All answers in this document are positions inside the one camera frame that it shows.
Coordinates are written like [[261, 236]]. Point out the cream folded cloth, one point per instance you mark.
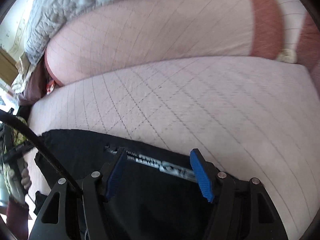
[[25, 69]]

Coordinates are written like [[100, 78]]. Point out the black pants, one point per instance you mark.
[[158, 196]]

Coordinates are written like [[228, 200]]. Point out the dark maroon folded cloth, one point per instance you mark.
[[36, 87]]

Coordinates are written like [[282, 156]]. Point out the cream tassel knot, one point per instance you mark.
[[287, 56]]

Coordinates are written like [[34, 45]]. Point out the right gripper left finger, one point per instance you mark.
[[71, 214]]

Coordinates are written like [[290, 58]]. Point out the grey quilted pillow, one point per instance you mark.
[[75, 5]]

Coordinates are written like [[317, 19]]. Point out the red white small packet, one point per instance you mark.
[[50, 86]]

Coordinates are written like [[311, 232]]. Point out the pink checked bed sheet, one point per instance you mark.
[[249, 116]]

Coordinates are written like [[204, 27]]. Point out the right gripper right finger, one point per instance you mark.
[[241, 209]]

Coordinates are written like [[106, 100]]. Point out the pink checked bolster cushion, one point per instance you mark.
[[133, 32]]

